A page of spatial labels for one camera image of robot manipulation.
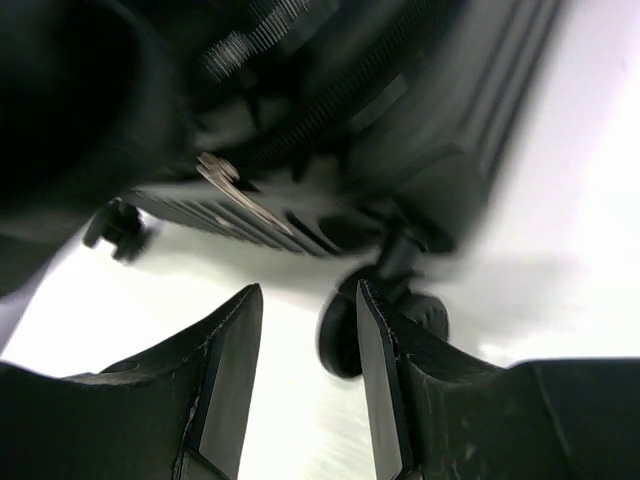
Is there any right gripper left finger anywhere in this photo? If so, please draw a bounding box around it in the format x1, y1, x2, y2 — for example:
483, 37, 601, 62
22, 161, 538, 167
1, 284, 263, 479

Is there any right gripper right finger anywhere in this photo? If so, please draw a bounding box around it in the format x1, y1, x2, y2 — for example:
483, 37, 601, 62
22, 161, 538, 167
356, 282, 639, 479

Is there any black hard-shell suitcase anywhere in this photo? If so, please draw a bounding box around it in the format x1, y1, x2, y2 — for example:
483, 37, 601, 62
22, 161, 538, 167
1, 1, 563, 378

